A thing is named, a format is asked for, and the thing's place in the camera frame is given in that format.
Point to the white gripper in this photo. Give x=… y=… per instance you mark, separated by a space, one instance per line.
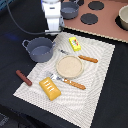
x=55 y=25

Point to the yellow butter box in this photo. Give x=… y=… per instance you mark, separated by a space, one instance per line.
x=74 y=44

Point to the yellow toy bread loaf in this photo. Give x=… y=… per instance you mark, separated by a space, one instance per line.
x=50 y=88

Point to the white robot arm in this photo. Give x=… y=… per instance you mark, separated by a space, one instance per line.
x=52 y=11

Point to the grey pot on stove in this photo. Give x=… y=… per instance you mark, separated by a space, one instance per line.
x=69 y=10

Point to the grey pot on mat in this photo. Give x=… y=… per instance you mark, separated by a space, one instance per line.
x=40 y=49

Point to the pink toy stove board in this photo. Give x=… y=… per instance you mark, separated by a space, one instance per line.
x=106 y=25

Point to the beige round plate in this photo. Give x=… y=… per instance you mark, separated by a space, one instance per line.
x=69 y=67

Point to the brown toy sausage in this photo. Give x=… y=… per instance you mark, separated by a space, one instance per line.
x=23 y=77

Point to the beige bowl on stove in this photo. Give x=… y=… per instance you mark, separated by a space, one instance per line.
x=123 y=14

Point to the white woven placemat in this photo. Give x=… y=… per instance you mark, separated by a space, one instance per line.
x=73 y=105

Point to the knife with orange handle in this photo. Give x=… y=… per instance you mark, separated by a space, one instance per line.
x=80 y=56

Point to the fork with orange handle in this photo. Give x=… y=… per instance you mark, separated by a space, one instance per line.
x=55 y=77

